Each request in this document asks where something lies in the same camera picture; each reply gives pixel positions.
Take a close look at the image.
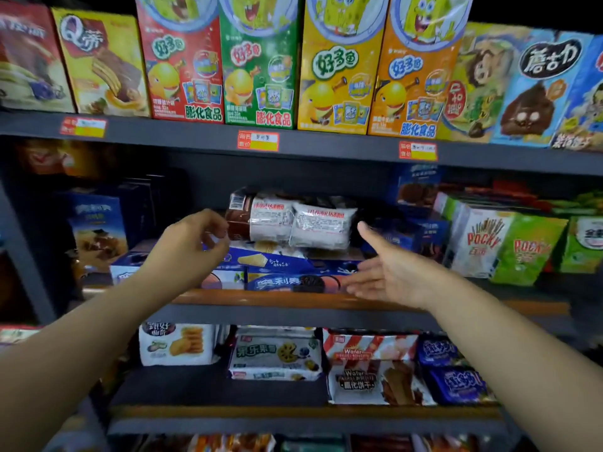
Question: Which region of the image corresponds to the person's left hand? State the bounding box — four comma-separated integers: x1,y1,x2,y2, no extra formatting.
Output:
139,209,232,303

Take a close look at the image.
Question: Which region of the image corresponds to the person's right hand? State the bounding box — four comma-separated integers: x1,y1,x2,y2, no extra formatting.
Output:
341,221,444,311

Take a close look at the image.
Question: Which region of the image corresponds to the person's right forearm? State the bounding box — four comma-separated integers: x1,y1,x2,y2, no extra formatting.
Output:
426,271,603,452

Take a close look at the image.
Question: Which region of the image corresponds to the person's left forearm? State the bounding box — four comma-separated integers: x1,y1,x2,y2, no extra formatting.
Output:
0,272,189,452

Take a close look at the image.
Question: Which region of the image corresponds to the brown snack packet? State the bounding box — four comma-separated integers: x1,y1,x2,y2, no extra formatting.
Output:
225,189,256,241

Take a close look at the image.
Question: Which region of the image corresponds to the blue wafer cookie box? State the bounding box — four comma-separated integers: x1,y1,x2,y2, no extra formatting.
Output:
202,245,314,274

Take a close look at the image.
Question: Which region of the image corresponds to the white clear snack packet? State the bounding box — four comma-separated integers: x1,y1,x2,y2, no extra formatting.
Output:
289,201,359,251
248,195,298,244

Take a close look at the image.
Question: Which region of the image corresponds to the blue chocolate cookie box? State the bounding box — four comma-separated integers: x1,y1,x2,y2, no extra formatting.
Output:
362,216,452,261
389,164,443,208

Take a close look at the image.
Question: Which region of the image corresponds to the dark grey shelf board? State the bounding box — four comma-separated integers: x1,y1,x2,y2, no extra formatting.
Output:
71,273,603,338
107,358,521,437
0,110,603,177

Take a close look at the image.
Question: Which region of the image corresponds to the blue white sandwich cookie box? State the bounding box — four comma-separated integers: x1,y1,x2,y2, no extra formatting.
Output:
109,250,247,291

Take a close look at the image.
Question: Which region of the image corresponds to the white cookie packet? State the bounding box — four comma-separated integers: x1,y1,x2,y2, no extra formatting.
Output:
139,323,221,367

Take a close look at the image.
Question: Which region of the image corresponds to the red yellow price tag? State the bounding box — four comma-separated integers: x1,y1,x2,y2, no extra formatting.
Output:
60,116,108,139
399,141,439,162
237,130,280,153

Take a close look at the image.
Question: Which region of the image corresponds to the red striped wafer packet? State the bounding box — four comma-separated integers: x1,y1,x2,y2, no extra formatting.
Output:
322,328,420,364

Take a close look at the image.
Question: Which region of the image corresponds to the white biscuit stick box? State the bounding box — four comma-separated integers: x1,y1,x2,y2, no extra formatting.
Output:
448,206,517,279

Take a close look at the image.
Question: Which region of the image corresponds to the white lotus biscuit packet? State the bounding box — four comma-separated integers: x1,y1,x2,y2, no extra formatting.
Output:
228,327,324,382

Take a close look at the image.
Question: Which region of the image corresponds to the tall blue cookie box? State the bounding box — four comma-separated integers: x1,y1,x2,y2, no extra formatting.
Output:
66,192,131,274

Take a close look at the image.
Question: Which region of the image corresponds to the blue snack packet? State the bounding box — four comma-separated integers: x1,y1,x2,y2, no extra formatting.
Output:
425,366,497,406
416,334,467,369

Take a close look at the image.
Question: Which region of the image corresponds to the white brown wafer packet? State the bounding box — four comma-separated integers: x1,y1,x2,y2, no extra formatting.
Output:
327,359,437,406

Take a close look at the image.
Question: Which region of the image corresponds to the stack of red green boxes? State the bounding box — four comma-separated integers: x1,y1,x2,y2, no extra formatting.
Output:
436,180,603,218

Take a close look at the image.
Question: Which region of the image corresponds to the green biscuit stick box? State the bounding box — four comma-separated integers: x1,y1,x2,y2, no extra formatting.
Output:
490,213,569,287

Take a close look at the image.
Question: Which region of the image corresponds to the orange cartoon snack box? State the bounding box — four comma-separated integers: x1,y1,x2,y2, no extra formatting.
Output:
368,0,475,139

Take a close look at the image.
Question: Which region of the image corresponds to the yellow cartoon snack box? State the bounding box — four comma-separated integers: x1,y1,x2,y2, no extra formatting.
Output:
297,0,390,135

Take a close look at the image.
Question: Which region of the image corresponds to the orange snack bag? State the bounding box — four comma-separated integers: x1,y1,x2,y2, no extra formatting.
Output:
187,433,277,452

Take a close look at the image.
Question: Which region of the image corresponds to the orange snack packet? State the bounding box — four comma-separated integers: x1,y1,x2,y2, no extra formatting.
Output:
16,138,102,180

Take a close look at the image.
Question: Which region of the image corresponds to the green cartoon snack box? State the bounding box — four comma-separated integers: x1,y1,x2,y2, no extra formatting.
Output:
219,0,302,130

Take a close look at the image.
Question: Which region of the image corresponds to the red cartoon snack box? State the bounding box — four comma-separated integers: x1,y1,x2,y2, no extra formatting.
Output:
135,0,225,124

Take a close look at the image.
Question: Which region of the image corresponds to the pale green cartoon biscuit box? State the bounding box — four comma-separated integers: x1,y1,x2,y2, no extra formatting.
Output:
436,22,534,144

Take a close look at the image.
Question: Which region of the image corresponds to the dark red snack bag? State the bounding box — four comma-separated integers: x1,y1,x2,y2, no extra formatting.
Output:
350,435,416,452

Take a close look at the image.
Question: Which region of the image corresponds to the teal snack bag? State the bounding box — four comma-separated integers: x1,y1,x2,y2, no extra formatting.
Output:
281,439,348,452

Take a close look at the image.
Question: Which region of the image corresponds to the green white snack box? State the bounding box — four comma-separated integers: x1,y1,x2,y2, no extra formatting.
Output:
559,215,603,275

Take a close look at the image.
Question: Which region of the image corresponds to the red white snack packet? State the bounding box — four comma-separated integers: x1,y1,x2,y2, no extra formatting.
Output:
0,325,42,347

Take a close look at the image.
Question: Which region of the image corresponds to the light blue mushroom biscuit box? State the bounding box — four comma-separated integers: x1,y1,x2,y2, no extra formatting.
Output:
490,29,595,148

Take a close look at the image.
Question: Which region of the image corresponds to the yellow chocolate pie box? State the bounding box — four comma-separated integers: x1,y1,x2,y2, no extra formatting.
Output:
51,8,151,118

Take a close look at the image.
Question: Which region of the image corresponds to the blue cartoon biscuit box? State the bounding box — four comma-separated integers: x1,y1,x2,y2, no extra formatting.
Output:
550,35,603,152

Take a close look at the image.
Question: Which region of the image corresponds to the dark red cake box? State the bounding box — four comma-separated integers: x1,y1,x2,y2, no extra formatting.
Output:
0,0,76,114

